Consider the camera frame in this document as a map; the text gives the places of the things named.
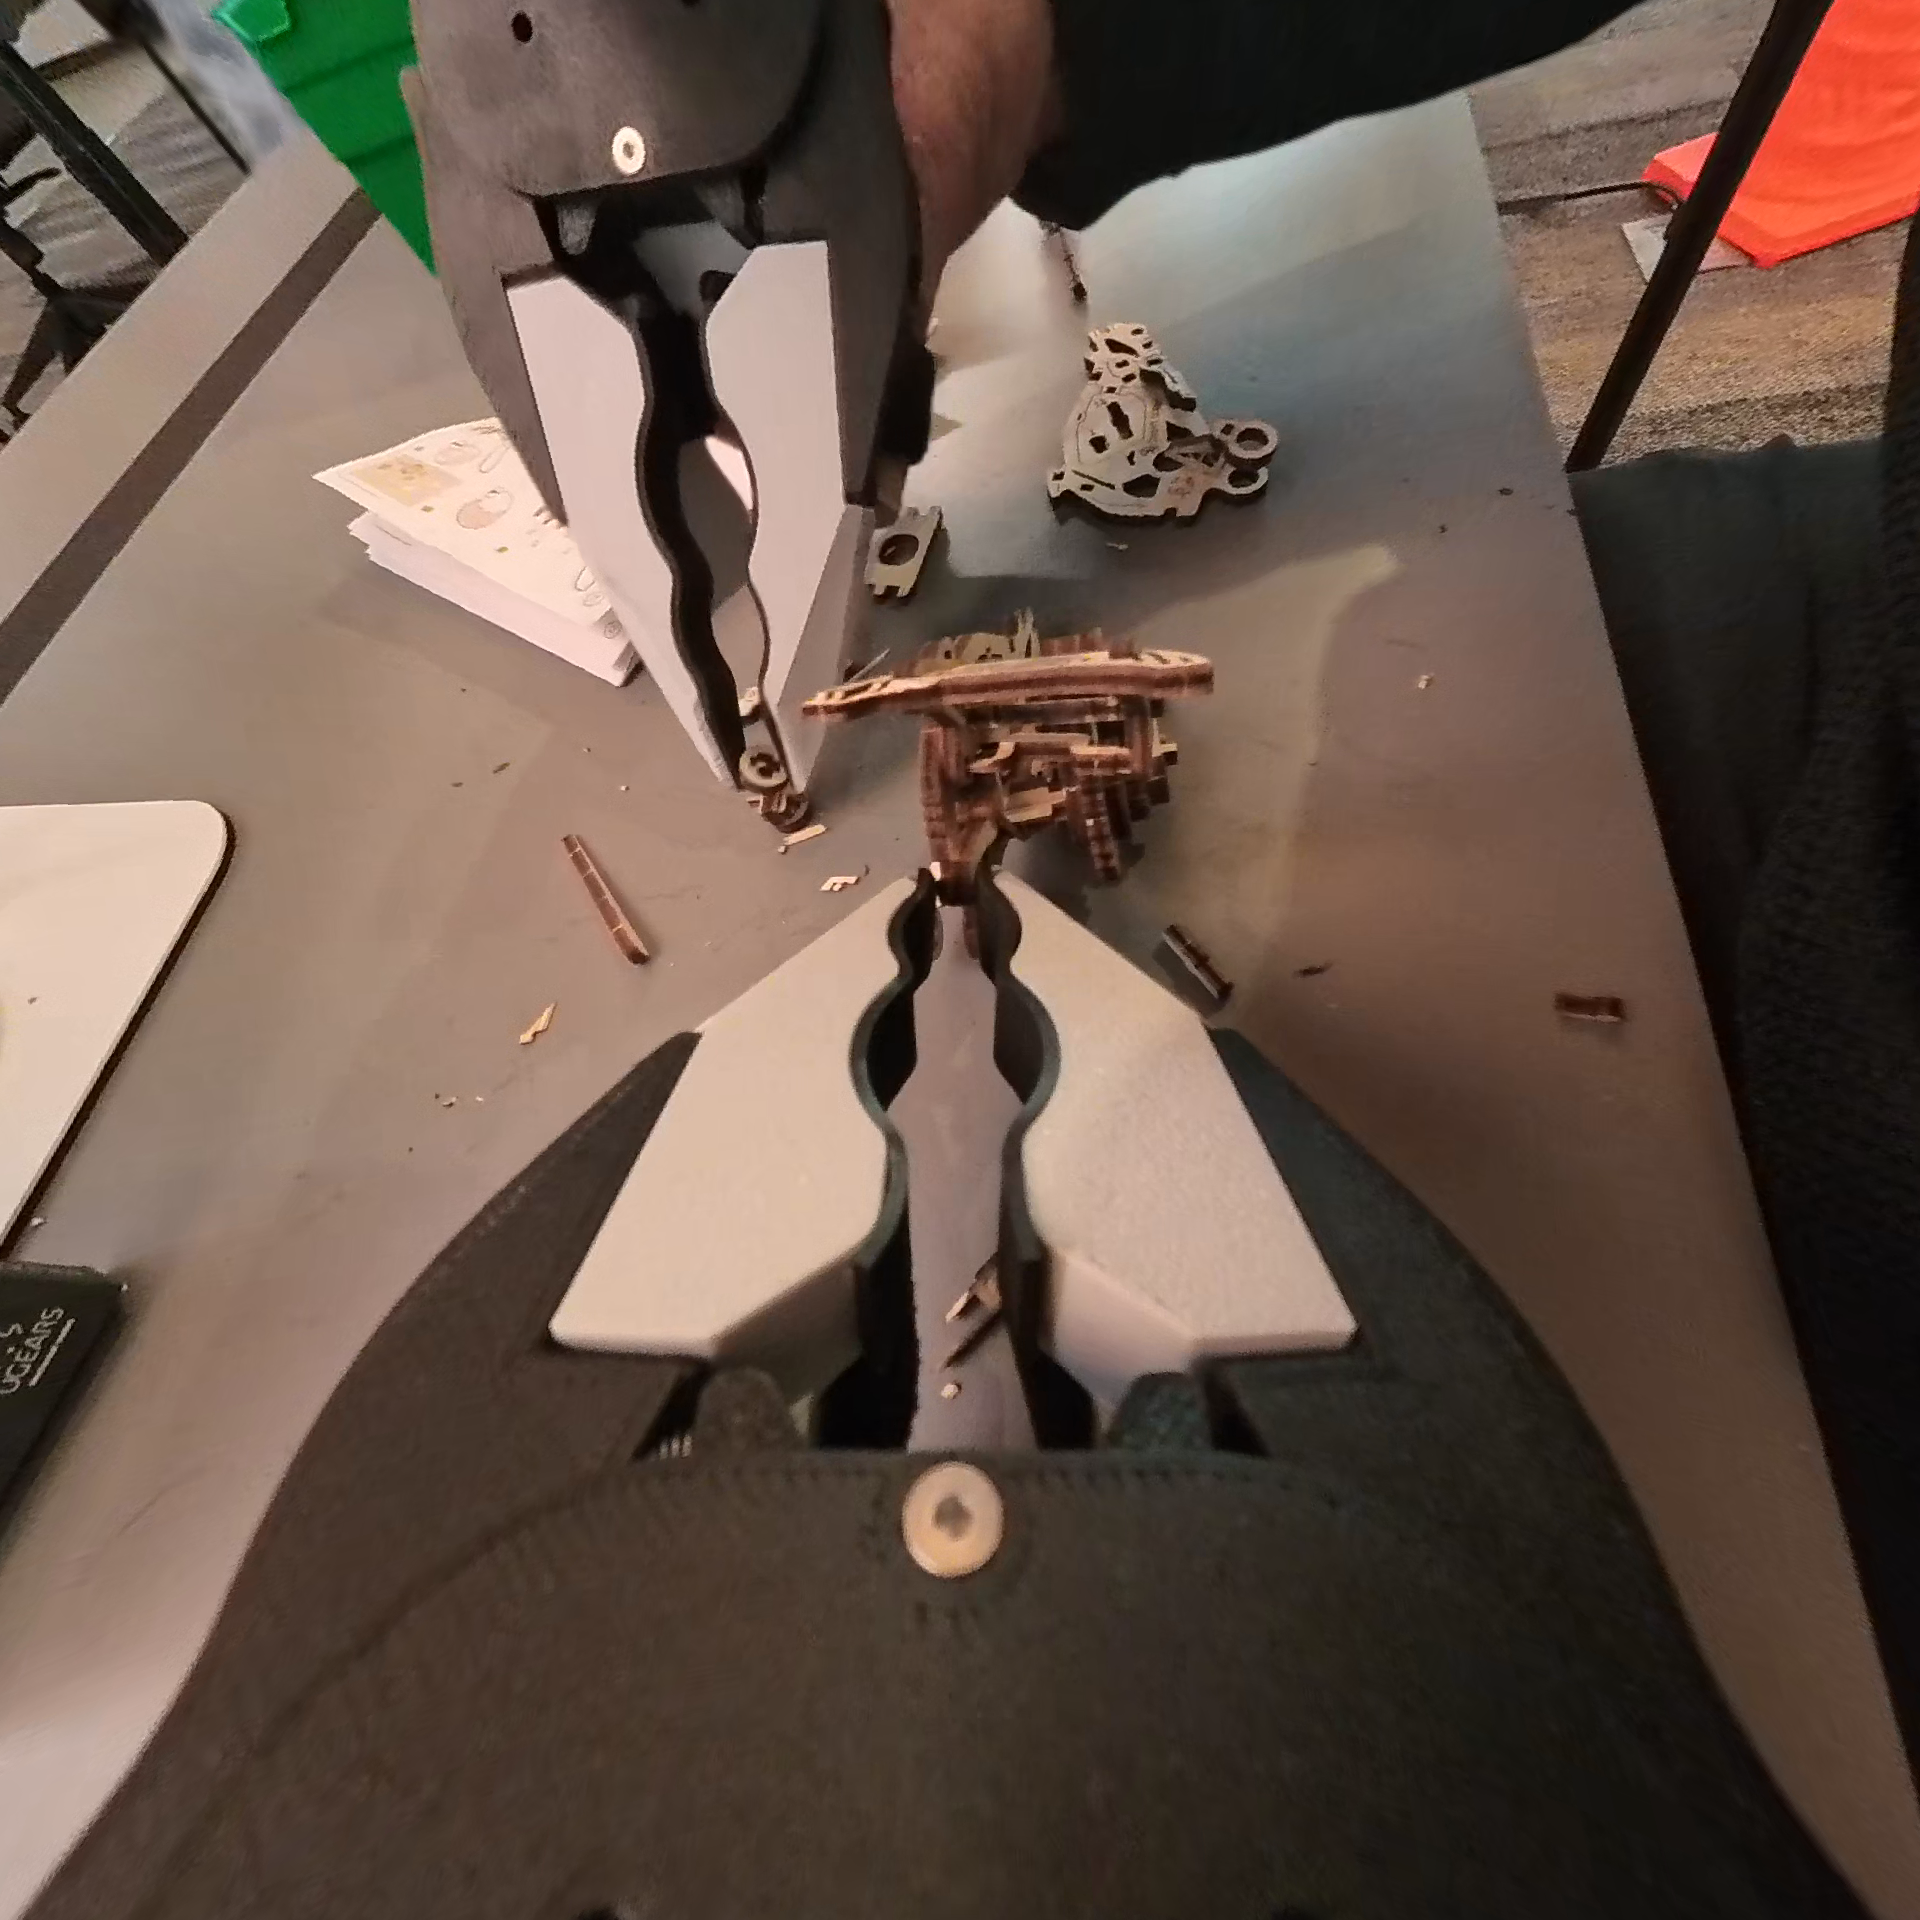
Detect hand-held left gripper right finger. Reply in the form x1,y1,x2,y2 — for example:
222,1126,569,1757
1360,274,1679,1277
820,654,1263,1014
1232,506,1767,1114
992,870,1365,1403

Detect stacked green plastic bins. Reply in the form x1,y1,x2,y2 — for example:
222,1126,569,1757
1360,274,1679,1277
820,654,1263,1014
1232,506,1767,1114
211,0,436,271

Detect long notched wooden strip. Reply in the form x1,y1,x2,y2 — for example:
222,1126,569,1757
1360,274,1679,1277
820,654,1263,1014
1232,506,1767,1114
561,835,653,965

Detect orange traffic cone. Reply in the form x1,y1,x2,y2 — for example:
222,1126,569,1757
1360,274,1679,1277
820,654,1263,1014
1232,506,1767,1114
1641,0,1920,271

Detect pale wooden parts sheet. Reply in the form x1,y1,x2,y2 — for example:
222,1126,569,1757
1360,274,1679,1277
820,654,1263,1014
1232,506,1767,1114
1044,322,1279,527

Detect person's right forearm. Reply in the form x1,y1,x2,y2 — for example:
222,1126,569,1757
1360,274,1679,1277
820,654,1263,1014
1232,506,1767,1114
1020,0,1637,231

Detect person's right hand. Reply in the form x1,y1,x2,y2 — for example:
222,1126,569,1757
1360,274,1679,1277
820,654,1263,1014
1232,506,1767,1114
885,0,1070,305

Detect wooden book stand white base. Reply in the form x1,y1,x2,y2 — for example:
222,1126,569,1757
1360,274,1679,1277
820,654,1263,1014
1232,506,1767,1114
0,803,232,1249

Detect open instruction booklet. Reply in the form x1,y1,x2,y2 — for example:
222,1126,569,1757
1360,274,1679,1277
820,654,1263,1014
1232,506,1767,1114
315,421,639,687

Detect brown wooden model assembly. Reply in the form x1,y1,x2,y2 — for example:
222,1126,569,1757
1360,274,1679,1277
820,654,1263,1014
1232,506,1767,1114
803,612,1216,954

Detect dark model kit box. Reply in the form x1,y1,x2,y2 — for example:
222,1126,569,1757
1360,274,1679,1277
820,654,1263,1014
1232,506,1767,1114
0,1263,125,1531

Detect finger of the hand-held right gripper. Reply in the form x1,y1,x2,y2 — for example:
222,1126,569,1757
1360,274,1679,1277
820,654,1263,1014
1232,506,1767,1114
695,238,876,794
502,274,753,789

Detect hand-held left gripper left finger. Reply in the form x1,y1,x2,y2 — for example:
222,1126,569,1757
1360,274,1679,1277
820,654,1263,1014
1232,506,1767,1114
547,877,921,1379

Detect black chair base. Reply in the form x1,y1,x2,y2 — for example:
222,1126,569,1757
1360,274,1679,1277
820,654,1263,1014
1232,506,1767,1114
0,30,190,436

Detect small wooden link part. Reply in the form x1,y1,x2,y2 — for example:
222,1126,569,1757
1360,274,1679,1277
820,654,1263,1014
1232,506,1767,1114
864,506,945,601

